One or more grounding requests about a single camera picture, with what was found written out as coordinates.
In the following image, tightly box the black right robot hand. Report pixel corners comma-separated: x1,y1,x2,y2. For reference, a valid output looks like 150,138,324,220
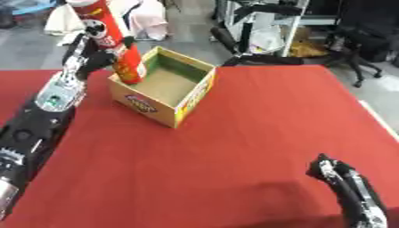
304,152,378,210

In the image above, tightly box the pink white cloth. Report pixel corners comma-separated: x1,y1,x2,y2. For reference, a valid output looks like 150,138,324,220
125,0,172,42

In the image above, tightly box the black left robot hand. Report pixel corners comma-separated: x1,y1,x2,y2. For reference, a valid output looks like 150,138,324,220
61,31,120,82

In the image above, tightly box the blue object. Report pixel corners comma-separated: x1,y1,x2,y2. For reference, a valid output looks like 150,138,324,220
9,0,60,16

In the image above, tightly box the black stand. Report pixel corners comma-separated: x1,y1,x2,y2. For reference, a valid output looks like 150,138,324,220
208,4,307,68

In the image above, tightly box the yellow brown bag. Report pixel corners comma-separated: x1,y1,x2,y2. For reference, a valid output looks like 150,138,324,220
288,28,330,59

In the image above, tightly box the white shelf frame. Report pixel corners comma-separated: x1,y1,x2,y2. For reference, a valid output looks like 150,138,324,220
221,0,340,58

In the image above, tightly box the white bag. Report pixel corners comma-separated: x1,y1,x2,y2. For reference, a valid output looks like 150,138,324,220
42,3,86,37

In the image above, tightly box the tall red snack can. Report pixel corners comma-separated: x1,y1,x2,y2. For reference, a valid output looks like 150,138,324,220
65,0,134,58

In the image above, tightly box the tan cardboard box green inside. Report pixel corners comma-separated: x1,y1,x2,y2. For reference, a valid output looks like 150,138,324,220
106,45,218,129

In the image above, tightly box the black office chair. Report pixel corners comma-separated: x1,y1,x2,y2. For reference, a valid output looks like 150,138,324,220
322,25,399,89

